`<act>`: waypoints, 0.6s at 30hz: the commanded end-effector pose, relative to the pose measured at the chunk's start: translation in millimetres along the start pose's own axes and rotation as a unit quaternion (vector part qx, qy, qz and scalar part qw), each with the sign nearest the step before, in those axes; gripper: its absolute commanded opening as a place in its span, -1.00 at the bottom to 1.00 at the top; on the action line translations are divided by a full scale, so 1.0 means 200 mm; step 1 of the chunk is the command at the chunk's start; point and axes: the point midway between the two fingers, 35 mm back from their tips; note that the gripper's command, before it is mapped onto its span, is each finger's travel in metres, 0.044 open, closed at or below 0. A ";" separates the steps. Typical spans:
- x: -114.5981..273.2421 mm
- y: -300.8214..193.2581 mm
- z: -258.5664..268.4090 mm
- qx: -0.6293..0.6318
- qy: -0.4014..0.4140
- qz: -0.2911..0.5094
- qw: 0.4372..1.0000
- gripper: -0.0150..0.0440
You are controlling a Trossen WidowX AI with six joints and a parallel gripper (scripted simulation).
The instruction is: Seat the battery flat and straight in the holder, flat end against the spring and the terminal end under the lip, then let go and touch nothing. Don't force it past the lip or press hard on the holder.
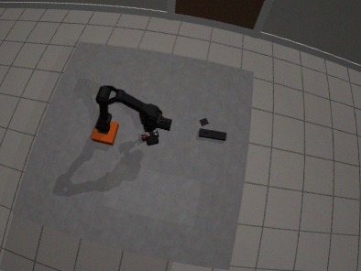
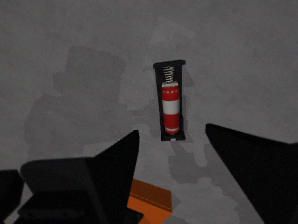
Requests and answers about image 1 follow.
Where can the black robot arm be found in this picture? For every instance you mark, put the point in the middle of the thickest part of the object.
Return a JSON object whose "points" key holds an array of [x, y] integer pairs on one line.
{"points": [[150, 112]]}

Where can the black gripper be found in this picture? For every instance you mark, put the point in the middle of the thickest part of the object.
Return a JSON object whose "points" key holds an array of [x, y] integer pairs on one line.
{"points": [[151, 139]]}

